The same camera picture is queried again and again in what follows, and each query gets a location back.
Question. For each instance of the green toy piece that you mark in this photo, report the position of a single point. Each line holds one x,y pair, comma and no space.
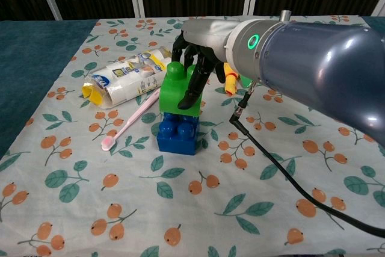
246,82

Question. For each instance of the orange yellow toy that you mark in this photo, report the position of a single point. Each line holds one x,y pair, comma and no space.
230,82

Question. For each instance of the green toy building block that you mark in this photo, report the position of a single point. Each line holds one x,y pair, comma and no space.
173,91

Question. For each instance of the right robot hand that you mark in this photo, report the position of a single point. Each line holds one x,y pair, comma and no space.
201,35

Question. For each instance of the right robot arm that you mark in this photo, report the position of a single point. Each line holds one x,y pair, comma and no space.
316,58

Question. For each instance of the blue toy building block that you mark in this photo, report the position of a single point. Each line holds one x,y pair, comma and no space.
177,136

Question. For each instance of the floral white tablecloth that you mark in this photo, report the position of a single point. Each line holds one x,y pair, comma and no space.
168,178

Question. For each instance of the pink toothbrush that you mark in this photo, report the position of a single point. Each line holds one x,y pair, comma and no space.
132,120

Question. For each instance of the teal table cover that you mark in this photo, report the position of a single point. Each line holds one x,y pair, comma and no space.
33,67

